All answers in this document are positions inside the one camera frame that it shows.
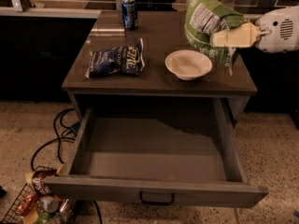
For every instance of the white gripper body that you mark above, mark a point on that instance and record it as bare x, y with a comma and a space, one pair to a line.
277, 30

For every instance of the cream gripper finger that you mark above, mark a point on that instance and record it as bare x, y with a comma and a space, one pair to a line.
243, 36

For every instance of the green jalapeno chip bag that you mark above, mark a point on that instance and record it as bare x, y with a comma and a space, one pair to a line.
205, 18

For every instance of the grey cabinet with top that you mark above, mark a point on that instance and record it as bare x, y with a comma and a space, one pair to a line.
162, 33

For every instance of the blue kettle chip bag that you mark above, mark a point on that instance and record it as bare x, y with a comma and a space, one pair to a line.
124, 59

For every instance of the open grey top drawer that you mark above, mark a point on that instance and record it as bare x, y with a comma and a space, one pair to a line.
186, 147

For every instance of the brown chip bag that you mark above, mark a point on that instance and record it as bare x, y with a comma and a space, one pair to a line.
36, 180

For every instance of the orange snack bag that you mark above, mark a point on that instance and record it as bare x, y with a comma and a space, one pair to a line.
27, 204

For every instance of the white bowl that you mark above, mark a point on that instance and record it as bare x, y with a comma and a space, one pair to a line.
188, 64

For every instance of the blue soda can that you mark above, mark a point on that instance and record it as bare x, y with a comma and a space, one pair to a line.
129, 14

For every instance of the silver can in basket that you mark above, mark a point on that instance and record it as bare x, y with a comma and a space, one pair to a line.
49, 204

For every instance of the black drawer handle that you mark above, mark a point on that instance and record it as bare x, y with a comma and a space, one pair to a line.
162, 199

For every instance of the metal railing frame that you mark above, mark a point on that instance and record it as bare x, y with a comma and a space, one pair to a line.
62, 3

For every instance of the black wire basket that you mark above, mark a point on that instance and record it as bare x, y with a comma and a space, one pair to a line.
66, 213

